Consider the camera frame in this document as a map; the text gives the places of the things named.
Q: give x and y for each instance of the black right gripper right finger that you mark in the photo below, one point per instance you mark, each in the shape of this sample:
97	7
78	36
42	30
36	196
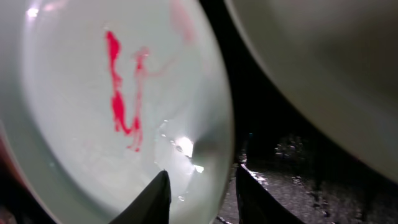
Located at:
256	205

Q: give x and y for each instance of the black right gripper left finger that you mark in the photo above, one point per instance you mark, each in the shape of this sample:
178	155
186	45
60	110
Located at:
151	206

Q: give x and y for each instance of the light green plate with red stain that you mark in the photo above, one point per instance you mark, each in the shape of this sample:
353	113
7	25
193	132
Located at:
336	62

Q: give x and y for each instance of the black round tray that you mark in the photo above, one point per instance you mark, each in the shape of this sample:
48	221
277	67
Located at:
299	166

